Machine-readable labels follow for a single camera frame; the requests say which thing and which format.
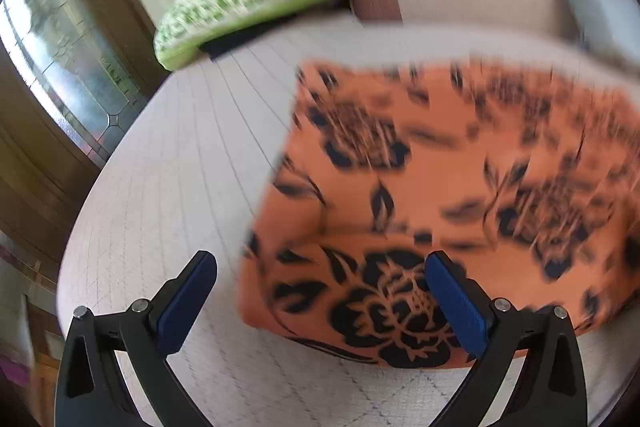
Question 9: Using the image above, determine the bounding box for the wooden door with glass pane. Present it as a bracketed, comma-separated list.
[0, 0, 171, 288]

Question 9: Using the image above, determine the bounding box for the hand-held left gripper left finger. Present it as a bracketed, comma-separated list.
[52, 250, 218, 427]

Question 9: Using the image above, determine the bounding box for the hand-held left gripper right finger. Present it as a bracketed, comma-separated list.
[424, 250, 591, 427]

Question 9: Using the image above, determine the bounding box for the orange floral cushion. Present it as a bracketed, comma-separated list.
[235, 59, 640, 370]

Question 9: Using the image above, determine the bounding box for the pale quilted sofa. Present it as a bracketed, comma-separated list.
[55, 0, 640, 427]

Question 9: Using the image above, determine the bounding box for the black cloth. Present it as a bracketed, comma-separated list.
[200, 0, 361, 62]

